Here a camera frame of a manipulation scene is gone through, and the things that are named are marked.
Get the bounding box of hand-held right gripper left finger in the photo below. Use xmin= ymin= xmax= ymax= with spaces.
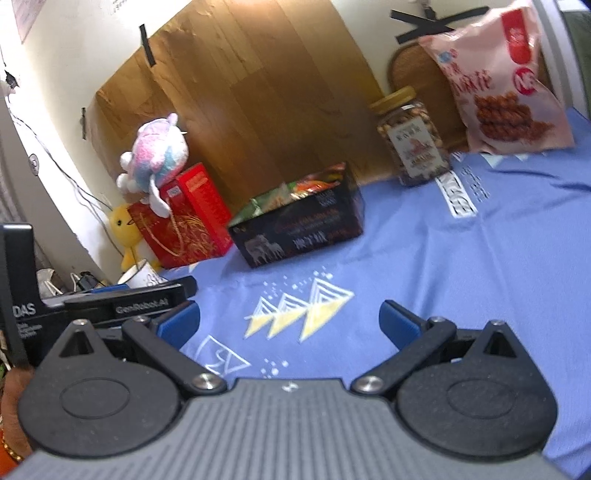
xmin=55 ymin=300 xmax=228 ymax=395

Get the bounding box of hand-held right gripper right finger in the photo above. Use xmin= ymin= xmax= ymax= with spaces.
xmin=350 ymin=299 xmax=521 ymax=397

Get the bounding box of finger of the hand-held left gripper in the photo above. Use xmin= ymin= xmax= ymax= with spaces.
xmin=90 ymin=275 xmax=200 ymax=302

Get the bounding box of dark green snack packet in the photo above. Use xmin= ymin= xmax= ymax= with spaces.
xmin=239 ymin=181 xmax=298 ymax=219

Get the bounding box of black sheep print box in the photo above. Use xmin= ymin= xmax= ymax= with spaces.
xmin=228 ymin=161 xmax=366 ymax=270

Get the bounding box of black binder clip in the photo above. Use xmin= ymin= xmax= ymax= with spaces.
xmin=69 ymin=271 xmax=101 ymax=292

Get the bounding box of white enamel mug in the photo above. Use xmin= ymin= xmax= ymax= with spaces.
xmin=117 ymin=259 xmax=171 ymax=288

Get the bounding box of red gift bag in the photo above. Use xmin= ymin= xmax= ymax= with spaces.
xmin=127 ymin=194 xmax=206 ymax=271

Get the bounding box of yellow duck plush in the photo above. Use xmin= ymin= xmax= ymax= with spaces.
xmin=109 ymin=203 xmax=162 ymax=273

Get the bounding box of red carton box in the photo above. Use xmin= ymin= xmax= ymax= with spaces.
xmin=161 ymin=162 xmax=234 ymax=259

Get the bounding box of blue printed blanket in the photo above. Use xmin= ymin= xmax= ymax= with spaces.
xmin=159 ymin=107 xmax=591 ymax=480

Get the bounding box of pink white plush toy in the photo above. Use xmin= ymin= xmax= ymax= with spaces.
xmin=115 ymin=113 xmax=191 ymax=217

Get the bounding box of clear nut jar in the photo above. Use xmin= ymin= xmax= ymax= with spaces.
xmin=368 ymin=86 xmax=452 ymax=188

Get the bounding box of wooden board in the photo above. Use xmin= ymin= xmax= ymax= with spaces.
xmin=87 ymin=0 xmax=398 ymax=217

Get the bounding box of black tape strip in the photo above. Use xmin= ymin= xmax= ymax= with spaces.
xmin=139 ymin=24 xmax=158 ymax=68

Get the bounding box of woven rattan panel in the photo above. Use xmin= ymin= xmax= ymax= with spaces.
xmin=387 ymin=44 xmax=472 ymax=154

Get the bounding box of pink snack bag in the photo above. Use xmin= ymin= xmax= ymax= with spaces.
xmin=418 ymin=0 xmax=576 ymax=156

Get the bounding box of black wall cable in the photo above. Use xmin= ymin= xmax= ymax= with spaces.
xmin=7 ymin=113 xmax=118 ymax=215

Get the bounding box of black crossed wall tape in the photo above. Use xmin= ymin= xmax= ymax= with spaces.
xmin=390 ymin=4 xmax=491 ymax=45

